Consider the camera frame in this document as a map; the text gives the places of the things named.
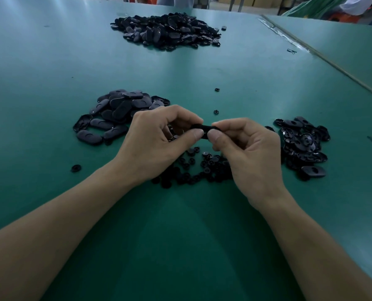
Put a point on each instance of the red plastic stool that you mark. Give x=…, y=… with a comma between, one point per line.
x=343, y=17

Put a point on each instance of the small black plastic scrap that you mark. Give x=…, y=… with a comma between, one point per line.
x=291, y=50

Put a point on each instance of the green striped bag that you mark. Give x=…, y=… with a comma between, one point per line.
x=314, y=6

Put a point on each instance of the person's left hand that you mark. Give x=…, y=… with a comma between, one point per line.
x=151, y=147

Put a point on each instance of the small open cardboard box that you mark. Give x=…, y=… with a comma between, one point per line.
x=202, y=1

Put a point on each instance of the person's right forearm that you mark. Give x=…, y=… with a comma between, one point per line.
x=324, y=257

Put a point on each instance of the pile of black oval shells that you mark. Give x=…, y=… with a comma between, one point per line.
x=302, y=146

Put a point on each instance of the person's left forearm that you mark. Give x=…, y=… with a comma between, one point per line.
x=51, y=241

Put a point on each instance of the pile of small black buttons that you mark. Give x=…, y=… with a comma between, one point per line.
x=192, y=169

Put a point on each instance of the person's right hand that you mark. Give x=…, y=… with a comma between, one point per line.
x=255, y=163

